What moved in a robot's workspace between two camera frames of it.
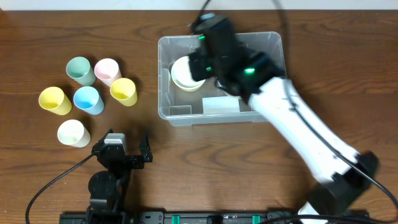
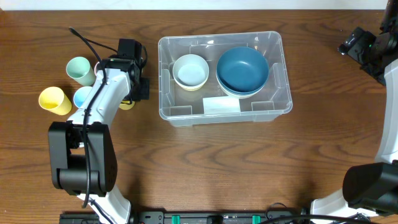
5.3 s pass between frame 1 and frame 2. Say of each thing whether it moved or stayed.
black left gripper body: moved
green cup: stayed
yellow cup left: stayed
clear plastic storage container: stayed
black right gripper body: moved
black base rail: stayed
